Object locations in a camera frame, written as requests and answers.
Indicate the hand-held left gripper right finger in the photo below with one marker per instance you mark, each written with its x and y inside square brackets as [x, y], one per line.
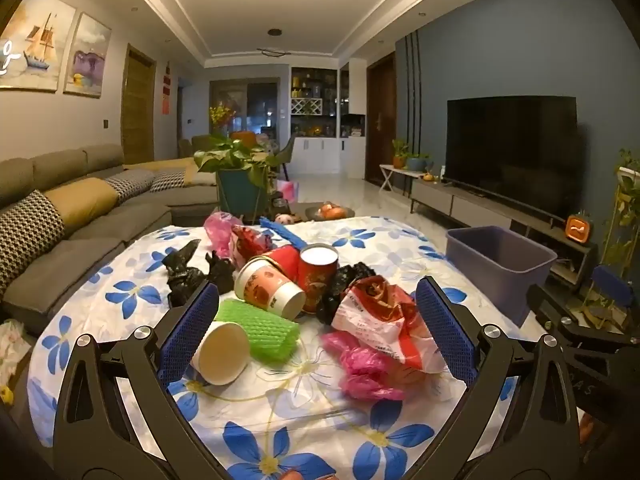
[445, 330]

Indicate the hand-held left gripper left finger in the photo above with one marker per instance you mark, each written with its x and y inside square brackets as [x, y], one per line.
[187, 332]

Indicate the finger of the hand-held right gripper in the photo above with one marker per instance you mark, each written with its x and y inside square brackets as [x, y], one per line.
[575, 327]
[612, 285]

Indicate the plain white paper cup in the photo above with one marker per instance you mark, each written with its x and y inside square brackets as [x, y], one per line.
[222, 352]

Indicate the red white plastic bag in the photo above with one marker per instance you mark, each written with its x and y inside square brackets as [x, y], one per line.
[385, 325]

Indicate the green foam net sleeve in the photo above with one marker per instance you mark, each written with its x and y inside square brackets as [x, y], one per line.
[260, 327]

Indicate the purple plastic bin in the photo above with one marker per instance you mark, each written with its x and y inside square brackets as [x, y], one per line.
[500, 270]

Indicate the pink plastic bag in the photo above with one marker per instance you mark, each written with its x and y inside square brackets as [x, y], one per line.
[362, 367]
[220, 227]

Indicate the red print paper cup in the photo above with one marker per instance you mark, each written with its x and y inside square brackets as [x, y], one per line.
[270, 292]

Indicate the red cylindrical can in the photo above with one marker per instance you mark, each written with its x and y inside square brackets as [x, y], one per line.
[317, 282]

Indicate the blue plastic wrapper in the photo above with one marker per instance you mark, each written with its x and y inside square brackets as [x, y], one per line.
[285, 232]

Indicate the small orange speaker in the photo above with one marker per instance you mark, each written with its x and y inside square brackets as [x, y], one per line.
[579, 230]

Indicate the gold plant stand with vines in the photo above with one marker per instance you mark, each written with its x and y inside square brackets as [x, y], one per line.
[622, 200]

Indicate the grey television cabinet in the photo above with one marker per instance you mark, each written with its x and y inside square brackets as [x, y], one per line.
[480, 207]

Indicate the grey sofa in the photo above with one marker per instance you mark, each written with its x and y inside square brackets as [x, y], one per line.
[75, 270]

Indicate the blue floral blanket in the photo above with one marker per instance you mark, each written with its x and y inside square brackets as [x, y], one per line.
[300, 410]

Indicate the pink pig figurine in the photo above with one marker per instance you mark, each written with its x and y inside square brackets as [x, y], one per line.
[285, 219]

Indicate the teal potted plant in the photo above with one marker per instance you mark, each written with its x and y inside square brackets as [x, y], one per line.
[240, 190]

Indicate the white folding side table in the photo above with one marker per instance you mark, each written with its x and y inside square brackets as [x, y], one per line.
[397, 172]

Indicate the fruit plate with oranges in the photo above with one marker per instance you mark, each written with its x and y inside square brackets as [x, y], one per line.
[327, 210]

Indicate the yellow sofa cushion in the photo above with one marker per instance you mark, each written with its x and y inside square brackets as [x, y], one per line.
[82, 200]

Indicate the flat screen television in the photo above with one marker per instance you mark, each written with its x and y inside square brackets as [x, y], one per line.
[510, 145]

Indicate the small potted plants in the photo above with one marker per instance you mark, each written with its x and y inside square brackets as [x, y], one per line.
[407, 160]

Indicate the pink gift bag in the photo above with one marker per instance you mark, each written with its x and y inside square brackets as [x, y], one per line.
[289, 191]

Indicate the large houndstooth pillow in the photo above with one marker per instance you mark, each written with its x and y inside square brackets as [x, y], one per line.
[25, 235]

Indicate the orange dining chair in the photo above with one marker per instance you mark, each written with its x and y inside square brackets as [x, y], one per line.
[242, 137]

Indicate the grey dining chair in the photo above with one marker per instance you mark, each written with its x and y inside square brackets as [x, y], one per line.
[286, 152]

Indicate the white display cabinet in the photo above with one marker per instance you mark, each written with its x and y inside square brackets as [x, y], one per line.
[320, 155]

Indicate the dark wooden door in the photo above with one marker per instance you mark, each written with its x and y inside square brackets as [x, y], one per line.
[381, 120]

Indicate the yellow flower bouquet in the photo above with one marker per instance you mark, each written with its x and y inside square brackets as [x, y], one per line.
[221, 114]

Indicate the light wooden door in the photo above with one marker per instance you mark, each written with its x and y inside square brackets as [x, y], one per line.
[137, 110]

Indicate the sliding glass door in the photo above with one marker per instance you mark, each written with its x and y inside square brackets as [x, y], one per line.
[250, 105]

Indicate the purple abstract painting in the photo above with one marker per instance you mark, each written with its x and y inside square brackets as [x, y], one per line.
[87, 57]

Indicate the sailing ship painting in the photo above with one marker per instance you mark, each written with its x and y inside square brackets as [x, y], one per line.
[37, 45]

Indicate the red wall hanging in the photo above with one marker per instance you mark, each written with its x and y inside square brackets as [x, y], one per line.
[166, 90]

